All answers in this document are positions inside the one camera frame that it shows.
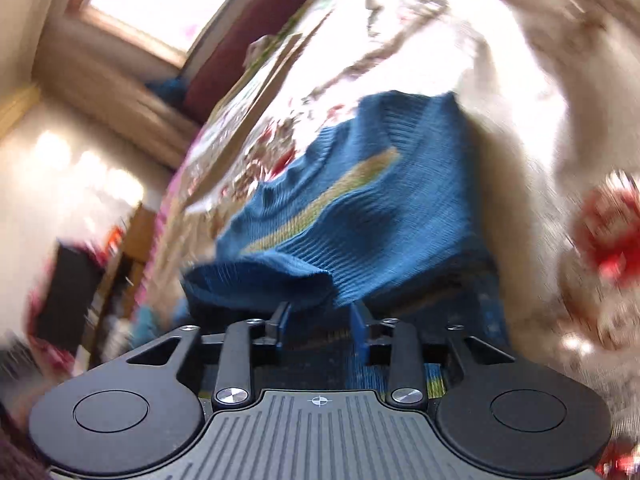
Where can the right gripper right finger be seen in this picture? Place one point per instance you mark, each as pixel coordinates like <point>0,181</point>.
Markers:
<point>396,345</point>

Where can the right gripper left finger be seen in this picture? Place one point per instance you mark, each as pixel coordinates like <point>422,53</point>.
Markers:
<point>246,343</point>

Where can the blue striped knit sweater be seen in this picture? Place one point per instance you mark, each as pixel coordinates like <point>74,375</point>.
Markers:
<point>381,209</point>

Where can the wooden side cabinet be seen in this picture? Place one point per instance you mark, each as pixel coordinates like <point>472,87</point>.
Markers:
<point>115,297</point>

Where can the black monitor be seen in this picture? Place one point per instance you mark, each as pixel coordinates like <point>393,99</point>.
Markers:
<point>74,276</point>

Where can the teal cloth on headboard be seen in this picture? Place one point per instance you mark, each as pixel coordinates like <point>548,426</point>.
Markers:
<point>172,91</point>

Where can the beige curtain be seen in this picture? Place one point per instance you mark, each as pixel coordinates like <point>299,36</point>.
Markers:
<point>104,77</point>

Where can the floral satin bedspread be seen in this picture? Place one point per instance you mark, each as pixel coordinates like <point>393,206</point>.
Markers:
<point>550,92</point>

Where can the dark red headboard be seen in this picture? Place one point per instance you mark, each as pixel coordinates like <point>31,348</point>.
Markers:
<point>219,62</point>

